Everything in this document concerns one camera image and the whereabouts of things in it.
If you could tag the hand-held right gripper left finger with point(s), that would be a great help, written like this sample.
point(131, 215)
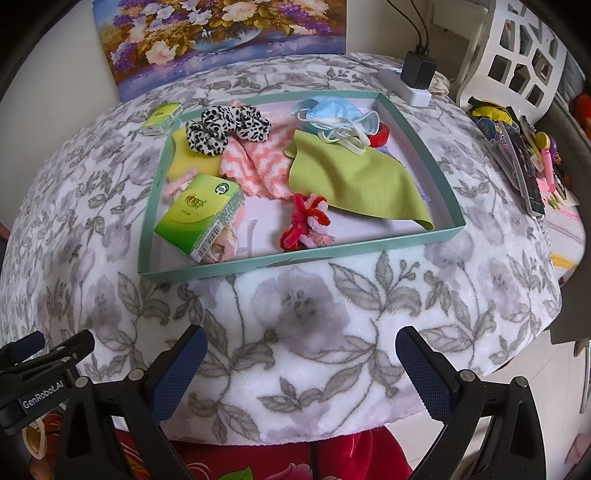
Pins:
point(180, 369)

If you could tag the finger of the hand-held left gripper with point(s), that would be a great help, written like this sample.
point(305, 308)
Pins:
point(69, 348)
point(27, 342)

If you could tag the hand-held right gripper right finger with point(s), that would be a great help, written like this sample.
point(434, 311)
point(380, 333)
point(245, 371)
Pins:
point(425, 374)

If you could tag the teal shallow cardboard box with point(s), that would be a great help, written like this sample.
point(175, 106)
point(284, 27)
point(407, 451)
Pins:
point(277, 265)

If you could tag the green tissue pack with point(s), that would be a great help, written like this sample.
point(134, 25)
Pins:
point(161, 117)
point(198, 217)

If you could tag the red pink pipe-cleaner flower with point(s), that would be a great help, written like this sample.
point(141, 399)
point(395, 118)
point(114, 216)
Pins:
point(304, 226)

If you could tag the green cloth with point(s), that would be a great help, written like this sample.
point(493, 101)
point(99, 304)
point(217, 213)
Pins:
point(360, 184)

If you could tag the yellow sponge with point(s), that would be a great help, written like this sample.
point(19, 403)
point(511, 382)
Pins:
point(184, 161)

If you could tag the pink zigzag towel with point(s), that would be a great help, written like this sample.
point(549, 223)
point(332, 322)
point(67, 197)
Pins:
point(263, 166)

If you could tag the red tape roll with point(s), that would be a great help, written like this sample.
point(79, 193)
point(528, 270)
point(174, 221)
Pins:
point(381, 134)

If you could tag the leopard print scrunchie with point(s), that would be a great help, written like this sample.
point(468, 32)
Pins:
point(212, 124)

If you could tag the blue face mask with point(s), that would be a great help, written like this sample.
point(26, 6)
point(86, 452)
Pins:
point(332, 110)

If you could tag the beige tape roll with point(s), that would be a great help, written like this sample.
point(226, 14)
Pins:
point(45, 434)

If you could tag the red floral cloth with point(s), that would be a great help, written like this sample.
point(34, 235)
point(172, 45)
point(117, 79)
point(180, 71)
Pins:
point(277, 461)

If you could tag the dark brown board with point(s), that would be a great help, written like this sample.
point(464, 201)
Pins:
point(572, 332)

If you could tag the pink striped cloth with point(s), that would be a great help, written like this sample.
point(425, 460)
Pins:
point(565, 235)

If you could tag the pile of colourful small items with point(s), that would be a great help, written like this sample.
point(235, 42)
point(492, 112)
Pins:
point(526, 166)

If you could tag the yellow black plush toy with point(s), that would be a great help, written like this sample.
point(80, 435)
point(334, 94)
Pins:
point(489, 110)

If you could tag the white power strip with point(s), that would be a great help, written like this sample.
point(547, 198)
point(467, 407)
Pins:
point(415, 97)

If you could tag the black power adapter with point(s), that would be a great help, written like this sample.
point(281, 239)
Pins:
point(418, 69)

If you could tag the red plush toy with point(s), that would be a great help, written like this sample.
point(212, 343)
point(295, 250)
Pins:
point(582, 106)

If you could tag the flower painting canvas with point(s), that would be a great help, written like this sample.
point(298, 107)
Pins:
point(207, 37)

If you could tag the white lattice plastic chair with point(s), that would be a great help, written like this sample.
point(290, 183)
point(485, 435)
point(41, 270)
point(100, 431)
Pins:
point(482, 37)

